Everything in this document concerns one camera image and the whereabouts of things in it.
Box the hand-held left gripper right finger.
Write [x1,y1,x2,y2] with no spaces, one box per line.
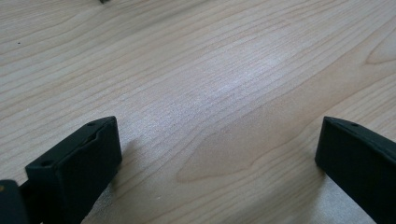
[314,116,396,224]

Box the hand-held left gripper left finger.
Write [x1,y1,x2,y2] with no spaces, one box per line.
[24,116,123,224]

